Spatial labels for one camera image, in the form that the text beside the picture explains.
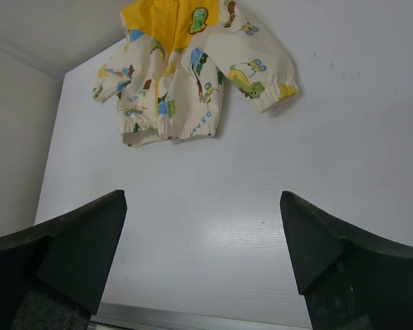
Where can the cream yellow dinosaur print jacket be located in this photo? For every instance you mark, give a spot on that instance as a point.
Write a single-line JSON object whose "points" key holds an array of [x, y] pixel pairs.
{"points": [[169, 73]]}

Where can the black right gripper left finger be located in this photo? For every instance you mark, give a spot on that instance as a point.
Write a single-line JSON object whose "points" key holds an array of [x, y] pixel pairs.
{"points": [[53, 275]]}

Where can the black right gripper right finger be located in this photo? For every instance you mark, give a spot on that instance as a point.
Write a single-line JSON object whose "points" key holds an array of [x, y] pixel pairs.
{"points": [[350, 278]]}

